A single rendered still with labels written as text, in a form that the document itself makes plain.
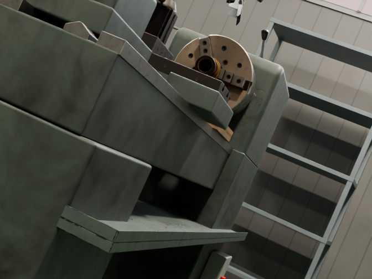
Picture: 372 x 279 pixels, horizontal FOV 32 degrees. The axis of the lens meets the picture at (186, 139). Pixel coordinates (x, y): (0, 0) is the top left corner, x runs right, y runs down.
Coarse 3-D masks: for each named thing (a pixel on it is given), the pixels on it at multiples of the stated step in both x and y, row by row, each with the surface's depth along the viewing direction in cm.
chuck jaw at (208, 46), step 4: (200, 40) 250; (204, 40) 249; (208, 40) 249; (200, 44) 249; (204, 44) 249; (208, 44) 249; (200, 48) 249; (204, 48) 247; (208, 48) 247; (200, 52) 247; (204, 52) 247; (208, 52) 246; (212, 52) 252; (212, 56) 249; (208, 64) 248; (204, 68) 254
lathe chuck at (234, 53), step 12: (216, 36) 253; (192, 48) 254; (216, 48) 252; (228, 48) 251; (240, 48) 250; (180, 60) 254; (192, 60) 253; (228, 60) 251; (240, 60) 250; (240, 72) 249; (252, 72) 248; (252, 84) 251; (240, 96) 248; (240, 108) 255
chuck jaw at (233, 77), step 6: (222, 72) 242; (228, 72) 244; (216, 78) 244; (222, 78) 242; (228, 78) 244; (234, 78) 245; (240, 78) 245; (228, 84) 248; (234, 84) 245; (240, 84) 244; (246, 84) 248; (246, 90) 248
